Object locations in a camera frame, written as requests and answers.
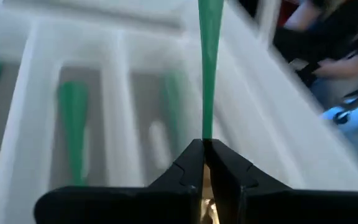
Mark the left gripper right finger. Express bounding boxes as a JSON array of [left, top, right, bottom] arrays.
[[204, 139, 358, 224]]

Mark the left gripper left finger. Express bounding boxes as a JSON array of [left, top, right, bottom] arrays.
[[34, 139, 205, 224]]

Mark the gold fork green handle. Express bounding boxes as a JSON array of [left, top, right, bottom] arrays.
[[57, 80, 90, 186]]

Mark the gold spoon green handle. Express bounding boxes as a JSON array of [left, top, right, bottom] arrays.
[[163, 72, 186, 144], [197, 0, 225, 224]]

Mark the white plastic cutlery tray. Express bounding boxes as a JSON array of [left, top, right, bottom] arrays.
[[0, 0, 358, 224]]

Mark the person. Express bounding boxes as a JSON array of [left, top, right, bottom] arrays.
[[237, 0, 358, 110]]

